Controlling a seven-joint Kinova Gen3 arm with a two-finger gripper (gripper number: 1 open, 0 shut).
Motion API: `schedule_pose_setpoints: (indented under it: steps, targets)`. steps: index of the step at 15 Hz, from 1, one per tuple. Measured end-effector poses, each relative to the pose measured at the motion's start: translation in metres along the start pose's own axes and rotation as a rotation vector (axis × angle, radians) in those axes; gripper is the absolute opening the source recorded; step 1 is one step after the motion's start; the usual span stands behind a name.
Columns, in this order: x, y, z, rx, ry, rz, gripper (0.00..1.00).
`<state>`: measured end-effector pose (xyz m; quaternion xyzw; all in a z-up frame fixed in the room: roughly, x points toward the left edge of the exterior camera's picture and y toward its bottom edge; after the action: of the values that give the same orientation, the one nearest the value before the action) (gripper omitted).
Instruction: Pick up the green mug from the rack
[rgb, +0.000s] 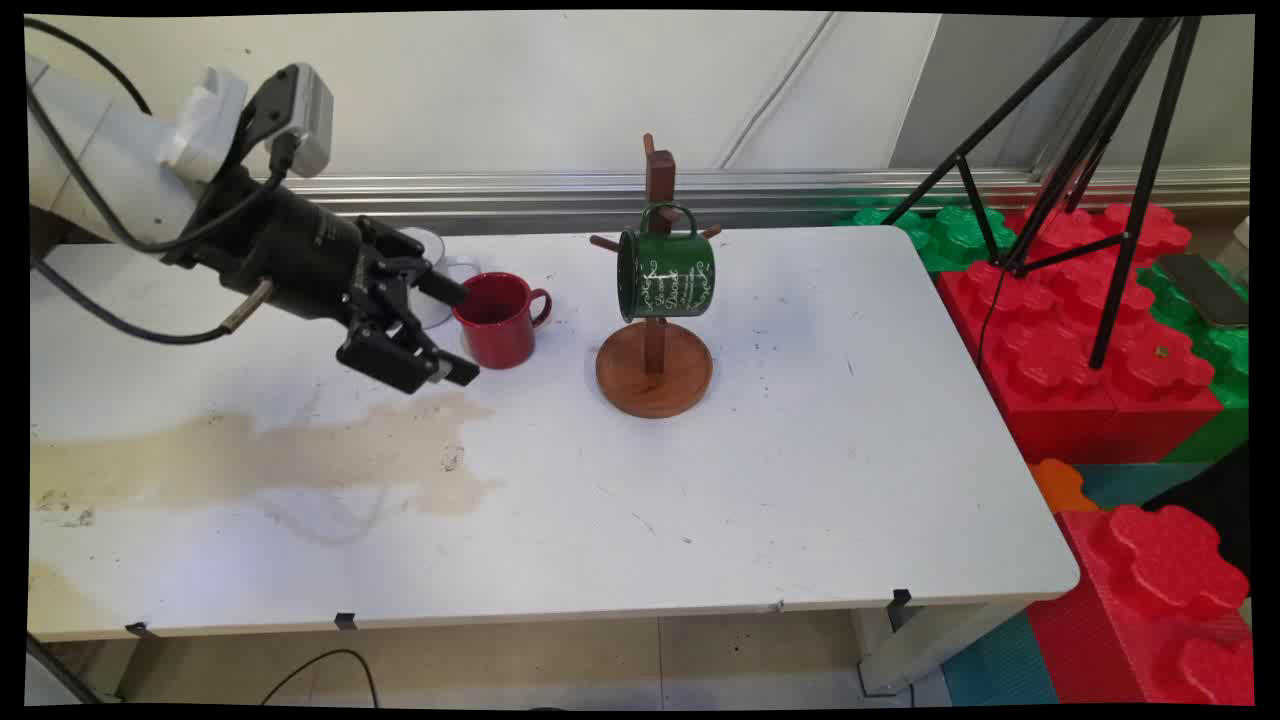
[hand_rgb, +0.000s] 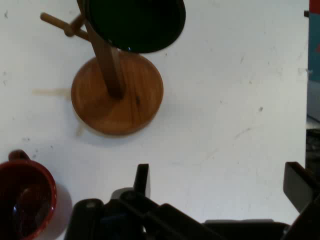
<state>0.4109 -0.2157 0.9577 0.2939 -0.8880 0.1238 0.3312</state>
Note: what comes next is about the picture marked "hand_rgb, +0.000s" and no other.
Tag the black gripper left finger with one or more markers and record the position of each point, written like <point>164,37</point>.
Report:
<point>142,180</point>

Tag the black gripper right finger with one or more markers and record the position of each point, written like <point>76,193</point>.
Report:
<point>300,185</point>

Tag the dark green ceramic mug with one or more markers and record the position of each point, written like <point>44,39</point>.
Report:
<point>137,25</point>

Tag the wooden mug tree stand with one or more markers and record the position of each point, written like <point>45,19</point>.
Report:
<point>117,112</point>

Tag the beige tape strip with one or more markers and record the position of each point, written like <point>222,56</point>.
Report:
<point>50,92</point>
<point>80,130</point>

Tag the red enamel mug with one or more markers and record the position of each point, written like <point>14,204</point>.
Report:
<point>40,180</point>

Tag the teal foam block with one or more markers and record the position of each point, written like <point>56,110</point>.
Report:
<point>314,37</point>

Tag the black table edge clip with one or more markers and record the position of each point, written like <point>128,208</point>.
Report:
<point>306,13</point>

